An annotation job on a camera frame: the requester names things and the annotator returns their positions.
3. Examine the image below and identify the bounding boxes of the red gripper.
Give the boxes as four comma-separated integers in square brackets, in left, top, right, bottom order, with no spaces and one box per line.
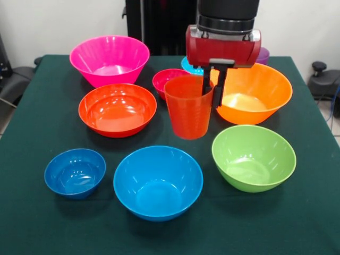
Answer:
[185,25,262,109]

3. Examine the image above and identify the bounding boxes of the red-orange plastic cup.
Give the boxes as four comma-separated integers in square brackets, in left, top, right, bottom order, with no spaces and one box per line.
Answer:
[164,75,215,141]

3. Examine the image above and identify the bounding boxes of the green bowl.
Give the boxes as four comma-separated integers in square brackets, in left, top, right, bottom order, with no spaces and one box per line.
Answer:
[211,124,297,193]

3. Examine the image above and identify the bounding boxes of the medium light blue bowl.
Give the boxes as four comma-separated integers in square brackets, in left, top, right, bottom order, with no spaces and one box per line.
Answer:
[113,145,204,223]

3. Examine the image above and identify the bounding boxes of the small light blue bowl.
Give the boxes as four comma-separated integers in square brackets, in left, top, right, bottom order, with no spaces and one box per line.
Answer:
[181,56,205,77]

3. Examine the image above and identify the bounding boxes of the large orange bowl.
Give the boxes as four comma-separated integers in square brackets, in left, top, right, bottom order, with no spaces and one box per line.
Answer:
[209,63,293,125]

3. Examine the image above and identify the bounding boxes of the small crimson bowl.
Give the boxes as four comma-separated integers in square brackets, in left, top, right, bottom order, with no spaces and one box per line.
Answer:
[152,68,191,101]

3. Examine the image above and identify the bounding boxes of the purple translucent cup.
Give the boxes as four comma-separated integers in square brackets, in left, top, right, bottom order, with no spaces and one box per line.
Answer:
[256,47,270,65]

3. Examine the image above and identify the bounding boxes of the wide red-orange bowl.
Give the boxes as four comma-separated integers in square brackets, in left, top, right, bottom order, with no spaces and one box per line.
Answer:
[78,83,157,139]

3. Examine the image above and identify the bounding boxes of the black chair base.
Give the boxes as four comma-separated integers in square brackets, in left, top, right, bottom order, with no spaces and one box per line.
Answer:
[0,33,43,107]
[307,61,340,119]

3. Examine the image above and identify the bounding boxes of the large pink bowl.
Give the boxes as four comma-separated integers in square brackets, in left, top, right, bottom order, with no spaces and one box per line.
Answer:
[69,35,150,89]

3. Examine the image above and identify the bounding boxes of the small dark blue bowl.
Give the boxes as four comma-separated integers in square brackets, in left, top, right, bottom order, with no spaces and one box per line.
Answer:
[44,148,107,200]

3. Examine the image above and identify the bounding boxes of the dark green table cloth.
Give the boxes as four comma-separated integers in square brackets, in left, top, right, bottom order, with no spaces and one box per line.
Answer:
[0,54,340,255]

